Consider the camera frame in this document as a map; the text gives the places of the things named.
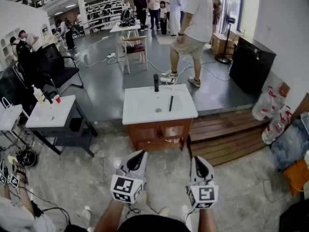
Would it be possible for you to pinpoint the black round device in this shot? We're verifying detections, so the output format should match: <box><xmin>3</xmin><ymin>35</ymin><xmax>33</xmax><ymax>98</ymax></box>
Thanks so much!
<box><xmin>15</xmin><ymin>148</ymin><xmax>38</xmax><ymax>167</ymax></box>

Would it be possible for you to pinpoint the person's left forearm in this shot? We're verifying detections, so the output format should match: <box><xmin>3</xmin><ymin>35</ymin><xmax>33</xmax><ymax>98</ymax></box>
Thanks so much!
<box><xmin>93</xmin><ymin>198</ymin><xmax>126</xmax><ymax>232</ymax></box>

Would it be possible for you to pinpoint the white paper bag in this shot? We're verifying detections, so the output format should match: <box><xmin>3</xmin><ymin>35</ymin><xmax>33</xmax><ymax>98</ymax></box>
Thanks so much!
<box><xmin>0</xmin><ymin>97</ymin><xmax>23</xmax><ymax>131</ymax></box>

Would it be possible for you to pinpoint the wooden sink cabinet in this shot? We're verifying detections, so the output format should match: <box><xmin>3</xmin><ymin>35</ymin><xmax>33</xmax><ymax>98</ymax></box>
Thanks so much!
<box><xmin>124</xmin><ymin>118</ymin><xmax>194</xmax><ymax>152</ymax></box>

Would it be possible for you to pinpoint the white table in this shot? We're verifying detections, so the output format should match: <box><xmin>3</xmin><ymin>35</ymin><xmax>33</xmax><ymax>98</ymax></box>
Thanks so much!
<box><xmin>109</xmin><ymin>21</ymin><xmax>141</xmax><ymax>63</ymax></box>

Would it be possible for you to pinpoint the orange bag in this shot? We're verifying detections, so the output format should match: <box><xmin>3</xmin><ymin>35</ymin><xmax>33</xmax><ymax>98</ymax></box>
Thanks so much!
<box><xmin>282</xmin><ymin>159</ymin><xmax>309</xmax><ymax>197</ymax></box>

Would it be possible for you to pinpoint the small black faucet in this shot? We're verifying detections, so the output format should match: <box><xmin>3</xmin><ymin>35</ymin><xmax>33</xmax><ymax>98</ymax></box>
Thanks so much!
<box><xmin>41</xmin><ymin>90</ymin><xmax>57</xmax><ymax>104</ymax></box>

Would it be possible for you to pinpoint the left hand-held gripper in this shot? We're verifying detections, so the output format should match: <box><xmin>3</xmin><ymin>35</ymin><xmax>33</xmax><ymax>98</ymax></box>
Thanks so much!
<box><xmin>110</xmin><ymin>150</ymin><xmax>148</xmax><ymax>204</ymax></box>

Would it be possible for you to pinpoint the white arched display shelf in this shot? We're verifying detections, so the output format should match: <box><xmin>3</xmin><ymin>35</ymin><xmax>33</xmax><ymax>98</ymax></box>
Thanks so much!
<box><xmin>0</xmin><ymin>23</ymin><xmax>50</xmax><ymax>70</ymax></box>

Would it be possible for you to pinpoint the black jacket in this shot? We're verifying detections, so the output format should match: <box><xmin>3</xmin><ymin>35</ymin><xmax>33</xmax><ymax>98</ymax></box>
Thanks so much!
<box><xmin>14</xmin><ymin>40</ymin><xmax>46</xmax><ymax>91</ymax></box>

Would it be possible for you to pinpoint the black standing fan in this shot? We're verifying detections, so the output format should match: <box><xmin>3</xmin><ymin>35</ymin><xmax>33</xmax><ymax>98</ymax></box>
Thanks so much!
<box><xmin>214</xmin><ymin>15</ymin><xmax>236</xmax><ymax>65</ymax></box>

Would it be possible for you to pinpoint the black cabinet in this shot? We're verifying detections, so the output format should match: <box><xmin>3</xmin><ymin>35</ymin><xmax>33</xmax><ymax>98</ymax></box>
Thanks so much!
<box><xmin>228</xmin><ymin>36</ymin><xmax>277</xmax><ymax>94</ymax></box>

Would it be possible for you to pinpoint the white sink basin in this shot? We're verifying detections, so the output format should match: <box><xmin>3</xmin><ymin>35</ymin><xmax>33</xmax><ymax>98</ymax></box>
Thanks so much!
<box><xmin>122</xmin><ymin>83</ymin><xmax>199</xmax><ymax>126</ymax></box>

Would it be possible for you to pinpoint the person's right forearm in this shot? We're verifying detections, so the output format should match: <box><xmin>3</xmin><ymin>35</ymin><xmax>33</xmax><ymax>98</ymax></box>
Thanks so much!
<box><xmin>197</xmin><ymin>207</ymin><xmax>219</xmax><ymax>232</ymax></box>

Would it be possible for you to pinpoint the black office chair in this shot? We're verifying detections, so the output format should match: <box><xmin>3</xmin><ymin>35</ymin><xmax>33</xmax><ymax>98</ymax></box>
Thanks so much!
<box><xmin>36</xmin><ymin>43</ymin><xmax>84</xmax><ymax>96</ymax></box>

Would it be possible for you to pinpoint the person's black clothing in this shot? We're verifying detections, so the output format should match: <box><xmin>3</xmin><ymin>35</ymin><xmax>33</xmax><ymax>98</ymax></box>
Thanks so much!
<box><xmin>115</xmin><ymin>214</ymin><xmax>192</xmax><ymax>232</ymax></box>

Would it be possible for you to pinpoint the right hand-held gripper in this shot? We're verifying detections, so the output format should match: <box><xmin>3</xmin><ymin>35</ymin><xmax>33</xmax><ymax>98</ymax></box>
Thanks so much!
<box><xmin>185</xmin><ymin>156</ymin><xmax>219</xmax><ymax>209</ymax></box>

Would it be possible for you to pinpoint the wooden chair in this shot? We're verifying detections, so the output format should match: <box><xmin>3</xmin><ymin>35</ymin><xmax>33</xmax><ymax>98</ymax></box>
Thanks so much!
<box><xmin>122</xmin><ymin>35</ymin><xmax>149</xmax><ymax>74</ymax></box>

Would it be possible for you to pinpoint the group of people standing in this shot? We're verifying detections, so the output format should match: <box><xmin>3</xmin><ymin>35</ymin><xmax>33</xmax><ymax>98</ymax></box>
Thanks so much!
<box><xmin>133</xmin><ymin>0</ymin><xmax>223</xmax><ymax>37</ymax></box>

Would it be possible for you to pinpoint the white wall shelving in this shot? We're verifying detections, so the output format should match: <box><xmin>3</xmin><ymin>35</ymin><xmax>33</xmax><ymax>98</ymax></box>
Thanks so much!
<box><xmin>84</xmin><ymin>0</ymin><xmax>124</xmax><ymax>31</ymax></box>

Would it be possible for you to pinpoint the clear soap bottle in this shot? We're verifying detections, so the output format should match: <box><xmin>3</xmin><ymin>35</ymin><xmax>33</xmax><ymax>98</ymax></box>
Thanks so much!
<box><xmin>32</xmin><ymin>86</ymin><xmax>44</xmax><ymax>104</ymax></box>

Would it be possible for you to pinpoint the wooden step platform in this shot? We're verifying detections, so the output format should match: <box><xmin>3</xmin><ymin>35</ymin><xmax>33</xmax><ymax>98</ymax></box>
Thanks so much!
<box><xmin>186</xmin><ymin>109</ymin><xmax>272</xmax><ymax>167</ymax></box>

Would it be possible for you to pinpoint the white floor cable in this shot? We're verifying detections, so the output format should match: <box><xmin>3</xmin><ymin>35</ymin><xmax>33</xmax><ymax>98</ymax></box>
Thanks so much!
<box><xmin>70</xmin><ymin>34</ymin><xmax>232</xmax><ymax>82</ymax></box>

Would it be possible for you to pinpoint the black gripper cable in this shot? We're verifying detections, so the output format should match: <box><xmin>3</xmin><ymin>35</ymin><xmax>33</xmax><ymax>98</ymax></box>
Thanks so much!
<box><xmin>124</xmin><ymin>203</ymin><xmax>141</xmax><ymax>218</ymax></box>

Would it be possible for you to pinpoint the person's white shoe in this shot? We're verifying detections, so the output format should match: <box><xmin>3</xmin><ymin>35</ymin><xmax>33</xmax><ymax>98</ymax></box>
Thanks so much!
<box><xmin>158</xmin><ymin>206</ymin><xmax>171</xmax><ymax>218</ymax></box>

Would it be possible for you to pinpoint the pack of clear water bottles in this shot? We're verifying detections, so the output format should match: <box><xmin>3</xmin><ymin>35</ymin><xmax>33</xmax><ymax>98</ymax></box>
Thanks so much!
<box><xmin>251</xmin><ymin>85</ymin><xmax>287</xmax><ymax>122</ymax></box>
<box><xmin>261</xmin><ymin>104</ymin><xmax>293</xmax><ymax>145</ymax></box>

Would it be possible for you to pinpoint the white-topped black side table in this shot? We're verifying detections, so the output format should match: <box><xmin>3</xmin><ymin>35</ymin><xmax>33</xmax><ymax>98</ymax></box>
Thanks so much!
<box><xmin>25</xmin><ymin>95</ymin><xmax>98</xmax><ymax>158</ymax></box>

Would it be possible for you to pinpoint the cardboard box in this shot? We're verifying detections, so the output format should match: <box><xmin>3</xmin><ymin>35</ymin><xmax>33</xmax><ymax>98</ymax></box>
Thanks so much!
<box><xmin>211</xmin><ymin>32</ymin><xmax>236</xmax><ymax>57</ymax></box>

